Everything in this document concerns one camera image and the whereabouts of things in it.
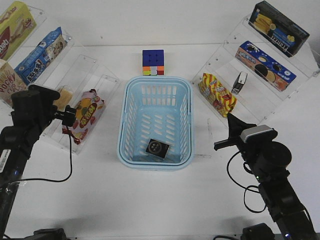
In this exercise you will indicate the yellow green snack box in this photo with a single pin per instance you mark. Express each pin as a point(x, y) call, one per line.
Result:
point(16, 24)

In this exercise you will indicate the clear acrylic shelf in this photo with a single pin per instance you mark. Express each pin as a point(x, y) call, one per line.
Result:
point(73, 70)
point(294, 111)

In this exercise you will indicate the bread slice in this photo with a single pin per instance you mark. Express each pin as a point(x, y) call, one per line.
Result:
point(66, 94)

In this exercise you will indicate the dark Tralizza biscuit box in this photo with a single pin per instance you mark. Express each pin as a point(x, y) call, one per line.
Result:
point(277, 28)

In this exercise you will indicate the right clear acrylic shelf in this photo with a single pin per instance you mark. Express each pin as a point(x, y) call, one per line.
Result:
point(294, 111)

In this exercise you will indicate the Pocky snack box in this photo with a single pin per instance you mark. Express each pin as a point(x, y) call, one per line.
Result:
point(10, 82)

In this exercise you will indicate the left clear acrylic shelf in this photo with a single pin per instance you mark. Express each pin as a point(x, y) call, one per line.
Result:
point(73, 70)

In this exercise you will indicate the blue cookie bag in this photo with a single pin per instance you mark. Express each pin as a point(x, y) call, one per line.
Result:
point(30, 69)

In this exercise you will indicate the blue sandwich cookie box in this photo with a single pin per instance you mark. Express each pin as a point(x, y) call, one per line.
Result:
point(265, 66)

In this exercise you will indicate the red yellow striped snack bag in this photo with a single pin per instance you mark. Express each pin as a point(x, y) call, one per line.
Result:
point(217, 95)

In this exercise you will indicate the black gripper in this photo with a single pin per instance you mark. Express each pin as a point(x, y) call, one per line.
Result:
point(35, 106)
point(235, 128)

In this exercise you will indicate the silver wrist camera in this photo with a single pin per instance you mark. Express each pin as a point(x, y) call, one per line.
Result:
point(259, 133)

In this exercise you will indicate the pink strawberry snack bag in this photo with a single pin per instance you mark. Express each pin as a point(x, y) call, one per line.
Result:
point(88, 111)

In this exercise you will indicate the light blue plastic basket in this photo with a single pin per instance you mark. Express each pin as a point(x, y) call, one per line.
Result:
point(160, 108)

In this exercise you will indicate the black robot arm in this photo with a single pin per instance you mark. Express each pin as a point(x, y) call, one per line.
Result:
point(267, 160)
point(16, 145)

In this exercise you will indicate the multicolour puzzle cube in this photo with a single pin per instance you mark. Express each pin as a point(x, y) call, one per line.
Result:
point(153, 62)

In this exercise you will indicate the black tissue pack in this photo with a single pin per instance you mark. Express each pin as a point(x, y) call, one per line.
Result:
point(157, 148)
point(239, 82)

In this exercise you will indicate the black tissue pack on shelf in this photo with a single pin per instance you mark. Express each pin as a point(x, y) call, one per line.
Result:
point(239, 82)

